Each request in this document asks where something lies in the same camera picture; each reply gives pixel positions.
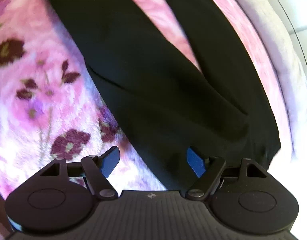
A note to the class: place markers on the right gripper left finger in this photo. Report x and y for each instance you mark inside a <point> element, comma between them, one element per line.
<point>97,169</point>

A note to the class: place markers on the pink floral blanket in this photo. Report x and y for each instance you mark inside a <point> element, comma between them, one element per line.
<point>51,108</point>

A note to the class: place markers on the white striped quilt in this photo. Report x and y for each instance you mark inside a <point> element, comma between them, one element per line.
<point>287,66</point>

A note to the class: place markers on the black trousers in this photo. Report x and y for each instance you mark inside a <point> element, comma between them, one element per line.
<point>164,103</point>

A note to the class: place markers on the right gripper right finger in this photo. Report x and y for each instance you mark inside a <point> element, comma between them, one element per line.
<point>208,172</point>

